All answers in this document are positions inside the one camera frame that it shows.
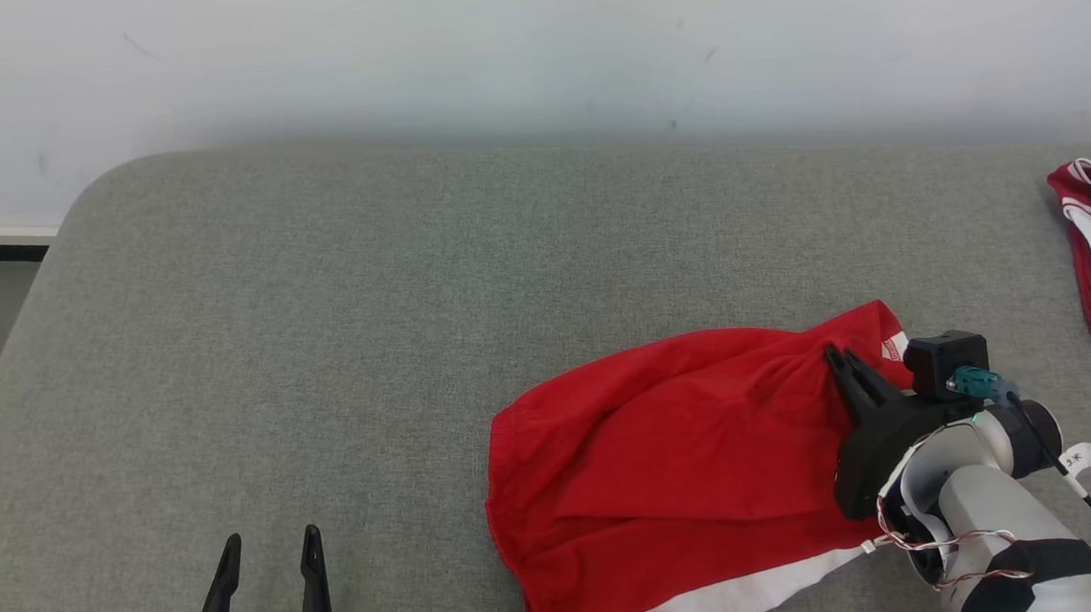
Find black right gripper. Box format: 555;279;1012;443
825;335;982;523

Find red shorts white band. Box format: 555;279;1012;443
473;297;933;612

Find black cable teal plug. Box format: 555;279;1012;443
945;357;1091;612

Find thin red white wires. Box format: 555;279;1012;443
856;484;1036;597

